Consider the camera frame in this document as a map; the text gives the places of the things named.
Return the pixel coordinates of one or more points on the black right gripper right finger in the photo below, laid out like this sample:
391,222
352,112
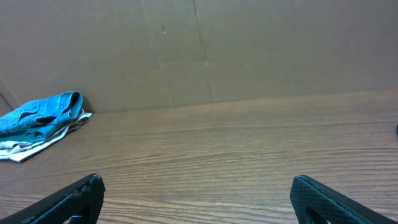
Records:
316,203

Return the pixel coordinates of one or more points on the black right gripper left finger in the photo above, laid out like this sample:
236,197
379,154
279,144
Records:
79,202

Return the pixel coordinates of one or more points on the folded blue denim jeans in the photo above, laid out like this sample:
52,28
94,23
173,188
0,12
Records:
36,120

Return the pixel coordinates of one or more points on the folded white cloth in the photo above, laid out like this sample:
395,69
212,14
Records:
21,151

